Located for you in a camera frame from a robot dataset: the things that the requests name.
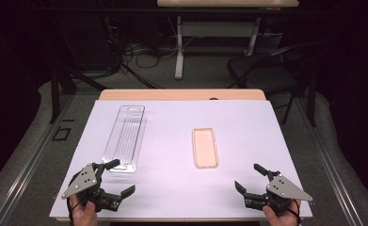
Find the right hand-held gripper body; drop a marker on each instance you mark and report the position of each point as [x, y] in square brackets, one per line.
[282, 190]

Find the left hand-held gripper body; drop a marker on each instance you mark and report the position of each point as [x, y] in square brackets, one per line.
[84, 182]

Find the clear plastic packaging tray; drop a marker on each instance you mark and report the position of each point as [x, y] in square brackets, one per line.
[125, 138]

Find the beige phone case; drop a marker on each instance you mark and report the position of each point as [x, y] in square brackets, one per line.
[205, 147]

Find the person's right hand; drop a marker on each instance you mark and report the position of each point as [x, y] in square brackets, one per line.
[280, 218]

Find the person's left hand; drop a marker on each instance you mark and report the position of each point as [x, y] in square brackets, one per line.
[84, 213]

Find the white table cover board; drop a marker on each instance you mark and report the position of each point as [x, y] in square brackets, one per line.
[178, 188]

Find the black metal stand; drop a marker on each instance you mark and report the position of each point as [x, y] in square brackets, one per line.
[312, 94]
[55, 94]

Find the wooden table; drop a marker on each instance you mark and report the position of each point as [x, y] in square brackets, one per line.
[172, 94]

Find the black folding chair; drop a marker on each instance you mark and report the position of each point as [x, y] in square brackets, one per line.
[260, 73]

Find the white-legged desk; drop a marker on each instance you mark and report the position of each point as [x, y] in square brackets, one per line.
[216, 29]

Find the metal floor rail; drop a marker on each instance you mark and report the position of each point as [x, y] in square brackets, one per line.
[329, 163]
[31, 163]

